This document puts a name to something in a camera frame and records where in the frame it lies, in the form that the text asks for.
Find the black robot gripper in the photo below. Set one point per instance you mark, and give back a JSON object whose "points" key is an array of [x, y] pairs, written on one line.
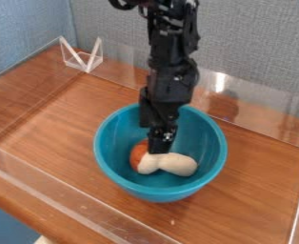
{"points": [[167, 92]]}

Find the blue plastic bowl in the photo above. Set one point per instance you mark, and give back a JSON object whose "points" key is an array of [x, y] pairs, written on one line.
{"points": [[162, 177]]}

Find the plush brown white mushroom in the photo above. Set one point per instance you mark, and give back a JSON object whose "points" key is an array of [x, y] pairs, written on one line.
{"points": [[172, 162]]}

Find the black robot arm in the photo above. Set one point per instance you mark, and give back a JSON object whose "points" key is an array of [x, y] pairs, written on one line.
{"points": [[172, 29]]}

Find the clear acrylic enclosure wall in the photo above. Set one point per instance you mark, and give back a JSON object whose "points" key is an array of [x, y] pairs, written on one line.
{"points": [[54, 189]]}

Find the clear acrylic corner bracket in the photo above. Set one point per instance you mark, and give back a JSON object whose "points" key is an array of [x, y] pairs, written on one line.
{"points": [[79, 59]]}

